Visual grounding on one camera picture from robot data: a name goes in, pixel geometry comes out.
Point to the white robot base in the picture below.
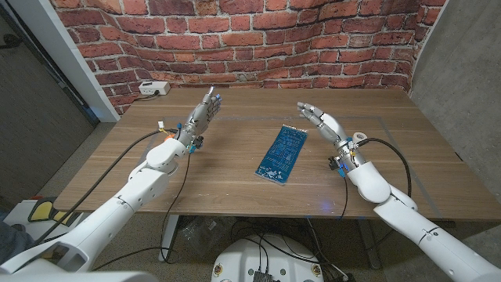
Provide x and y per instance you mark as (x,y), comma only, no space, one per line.
(242,258)

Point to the black box on base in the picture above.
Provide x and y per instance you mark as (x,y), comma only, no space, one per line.
(264,277)

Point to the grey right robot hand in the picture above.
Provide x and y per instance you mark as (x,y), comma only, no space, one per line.
(329,123)

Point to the white door frame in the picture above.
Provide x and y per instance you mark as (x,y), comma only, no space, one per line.
(58,51)

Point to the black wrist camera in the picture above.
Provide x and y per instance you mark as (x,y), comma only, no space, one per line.
(197,143)
(337,164)

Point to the clear plastic bag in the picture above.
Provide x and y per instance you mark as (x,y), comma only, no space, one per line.
(203,233)

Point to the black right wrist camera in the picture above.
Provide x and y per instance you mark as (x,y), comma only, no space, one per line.
(337,164)

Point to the brick print backdrop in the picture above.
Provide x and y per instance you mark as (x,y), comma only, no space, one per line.
(250,39)

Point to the white power strip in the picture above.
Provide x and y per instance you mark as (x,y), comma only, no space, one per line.
(153,87)

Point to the white board with yellow shapes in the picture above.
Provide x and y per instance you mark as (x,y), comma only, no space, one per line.
(43,209)

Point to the white tape roll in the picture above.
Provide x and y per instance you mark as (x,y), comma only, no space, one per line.
(361,136)

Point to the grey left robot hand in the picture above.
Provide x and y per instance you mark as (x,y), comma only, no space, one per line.
(199,117)

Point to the white table leg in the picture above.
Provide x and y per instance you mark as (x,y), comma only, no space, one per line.
(169,235)

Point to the grey table leg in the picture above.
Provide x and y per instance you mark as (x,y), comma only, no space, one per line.
(368,243)

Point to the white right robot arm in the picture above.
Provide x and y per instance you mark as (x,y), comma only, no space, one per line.
(370,180)

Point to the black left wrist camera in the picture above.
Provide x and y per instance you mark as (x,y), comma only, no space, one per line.
(197,143)

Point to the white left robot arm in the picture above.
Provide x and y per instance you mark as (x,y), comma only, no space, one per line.
(156,158)

